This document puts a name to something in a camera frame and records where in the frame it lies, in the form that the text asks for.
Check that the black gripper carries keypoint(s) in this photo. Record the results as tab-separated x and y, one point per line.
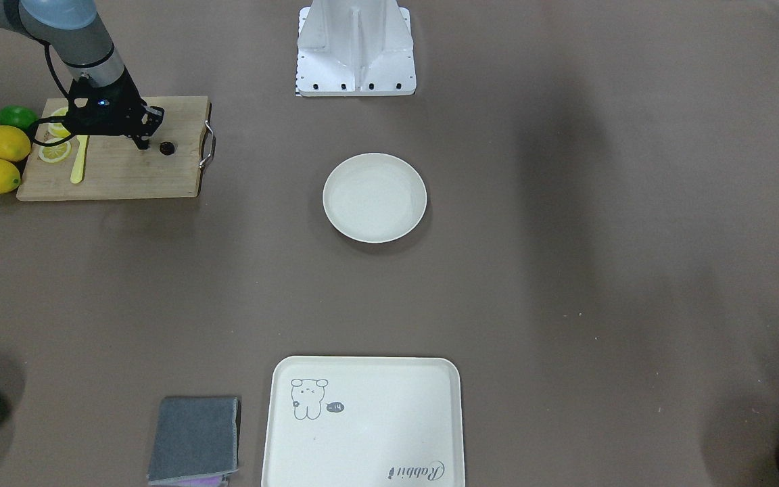
124	103

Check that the dark red cherry pair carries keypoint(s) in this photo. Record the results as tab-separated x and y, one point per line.
167	148

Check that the beige round plate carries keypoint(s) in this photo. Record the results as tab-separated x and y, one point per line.
374	198

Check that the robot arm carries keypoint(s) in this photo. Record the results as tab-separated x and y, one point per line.
75	31

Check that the cream rabbit tray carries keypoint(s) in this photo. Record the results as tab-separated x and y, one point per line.
364	421

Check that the bamboo cutting board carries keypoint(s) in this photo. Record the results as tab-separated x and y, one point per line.
116	170

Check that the yellow plastic knife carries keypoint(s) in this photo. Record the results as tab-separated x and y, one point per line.
78	169

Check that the green lime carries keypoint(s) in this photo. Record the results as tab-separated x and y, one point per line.
17	116

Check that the yellow lemon far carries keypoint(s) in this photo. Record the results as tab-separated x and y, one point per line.
14	143

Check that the grey folded cloth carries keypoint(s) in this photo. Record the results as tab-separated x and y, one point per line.
196	441

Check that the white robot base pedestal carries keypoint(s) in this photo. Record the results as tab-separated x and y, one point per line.
355	49

